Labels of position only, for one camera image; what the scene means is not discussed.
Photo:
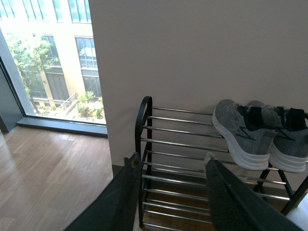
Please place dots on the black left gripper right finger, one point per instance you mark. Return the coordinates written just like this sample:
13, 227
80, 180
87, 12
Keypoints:
236, 207

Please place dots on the grey knit sneaker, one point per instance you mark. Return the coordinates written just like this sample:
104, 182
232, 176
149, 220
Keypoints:
289, 149
247, 135

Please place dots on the black metal shoe rack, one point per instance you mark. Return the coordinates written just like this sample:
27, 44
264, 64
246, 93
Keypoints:
173, 145

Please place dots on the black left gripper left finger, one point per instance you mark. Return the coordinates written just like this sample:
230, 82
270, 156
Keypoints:
115, 208

